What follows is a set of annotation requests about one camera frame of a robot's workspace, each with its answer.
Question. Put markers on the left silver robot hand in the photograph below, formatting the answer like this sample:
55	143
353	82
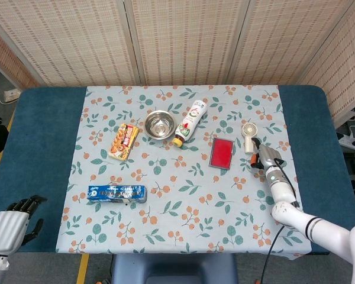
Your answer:
9	230

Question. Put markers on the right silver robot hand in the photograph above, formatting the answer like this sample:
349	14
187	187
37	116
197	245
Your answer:
269	156

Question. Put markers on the small white handheld fan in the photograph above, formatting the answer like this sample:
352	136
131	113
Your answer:
248	145

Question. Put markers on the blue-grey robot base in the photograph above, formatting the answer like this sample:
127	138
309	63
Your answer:
171	269

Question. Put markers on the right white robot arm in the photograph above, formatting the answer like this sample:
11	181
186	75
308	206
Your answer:
284	192

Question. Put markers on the red ink pad case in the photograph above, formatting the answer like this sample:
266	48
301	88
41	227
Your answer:
222	153

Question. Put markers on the white power strip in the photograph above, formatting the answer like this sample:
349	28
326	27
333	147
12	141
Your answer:
353	142
11	95

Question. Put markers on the white bottle yellow cap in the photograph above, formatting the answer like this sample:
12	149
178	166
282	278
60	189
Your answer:
192	118

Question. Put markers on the teal table cover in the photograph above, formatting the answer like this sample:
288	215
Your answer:
38	148

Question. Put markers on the floral fruit print tablecloth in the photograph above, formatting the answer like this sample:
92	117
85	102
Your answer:
180	207

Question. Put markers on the stainless steel bowl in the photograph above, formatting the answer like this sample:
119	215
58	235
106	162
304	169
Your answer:
160	125

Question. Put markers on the blue cookie box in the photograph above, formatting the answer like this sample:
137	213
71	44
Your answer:
118	194

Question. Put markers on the narrow woven screen panel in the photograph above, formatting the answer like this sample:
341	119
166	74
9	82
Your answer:
343	59
9	65

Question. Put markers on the wide woven folding screen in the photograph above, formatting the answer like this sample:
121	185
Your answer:
180	44

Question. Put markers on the yellow snack box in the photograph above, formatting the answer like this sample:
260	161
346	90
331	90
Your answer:
123	142

